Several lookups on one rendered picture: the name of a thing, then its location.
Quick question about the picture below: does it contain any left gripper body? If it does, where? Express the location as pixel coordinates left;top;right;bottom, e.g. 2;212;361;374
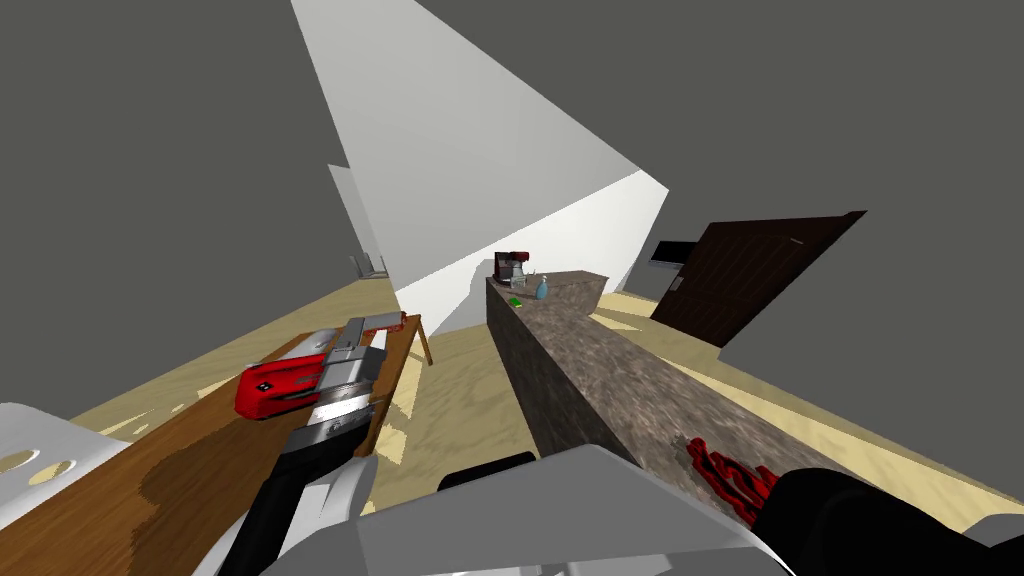
314;345;388;419

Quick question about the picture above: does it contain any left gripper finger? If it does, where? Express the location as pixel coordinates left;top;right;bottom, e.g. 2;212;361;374
363;311;408;353
332;317;369;351

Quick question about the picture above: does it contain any red and silver boxy object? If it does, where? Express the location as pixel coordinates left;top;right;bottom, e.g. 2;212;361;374
234;327;342;423

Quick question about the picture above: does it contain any red and black coffee machine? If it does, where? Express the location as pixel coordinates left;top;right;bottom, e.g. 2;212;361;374
492;250;531;289

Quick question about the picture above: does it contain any brown wooden table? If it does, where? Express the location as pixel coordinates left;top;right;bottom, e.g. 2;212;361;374
0;311;434;576

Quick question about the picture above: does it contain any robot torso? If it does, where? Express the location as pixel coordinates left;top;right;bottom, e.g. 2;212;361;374
263;443;797;576

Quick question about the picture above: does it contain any white chair with holes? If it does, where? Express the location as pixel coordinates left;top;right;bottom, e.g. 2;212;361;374
0;402;133;531

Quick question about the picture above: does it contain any dark brown door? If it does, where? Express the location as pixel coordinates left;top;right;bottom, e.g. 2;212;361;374
649;210;869;349

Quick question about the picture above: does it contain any red crumpled cloth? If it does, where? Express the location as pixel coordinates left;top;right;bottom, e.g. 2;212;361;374
683;435;782;529

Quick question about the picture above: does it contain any black wall screen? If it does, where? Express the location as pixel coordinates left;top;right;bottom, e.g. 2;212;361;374
648;239;699;269

